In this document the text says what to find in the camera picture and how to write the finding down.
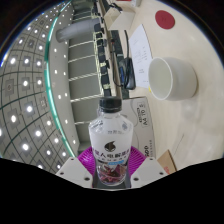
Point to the clear bottle with black cap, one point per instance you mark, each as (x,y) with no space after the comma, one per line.
(111,136)

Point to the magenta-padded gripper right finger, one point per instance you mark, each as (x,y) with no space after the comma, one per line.
(150,170)

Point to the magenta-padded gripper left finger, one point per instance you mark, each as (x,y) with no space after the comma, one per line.
(75,170)

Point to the white cup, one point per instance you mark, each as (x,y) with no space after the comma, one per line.
(180,80)

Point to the black desk device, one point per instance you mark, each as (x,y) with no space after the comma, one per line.
(128,75)

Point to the white carton box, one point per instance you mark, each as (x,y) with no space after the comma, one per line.
(143,123)

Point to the ceiling lights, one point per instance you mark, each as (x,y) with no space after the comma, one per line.
(26,110)

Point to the row of black office chairs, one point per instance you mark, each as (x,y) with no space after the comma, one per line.
(101,43)

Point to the long curved conference desk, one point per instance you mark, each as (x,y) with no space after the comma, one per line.
(114,43)

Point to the flat round red coaster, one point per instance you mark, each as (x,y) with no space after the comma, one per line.
(165,19)

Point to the white paper sheet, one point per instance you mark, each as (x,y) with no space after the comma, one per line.
(140,50)

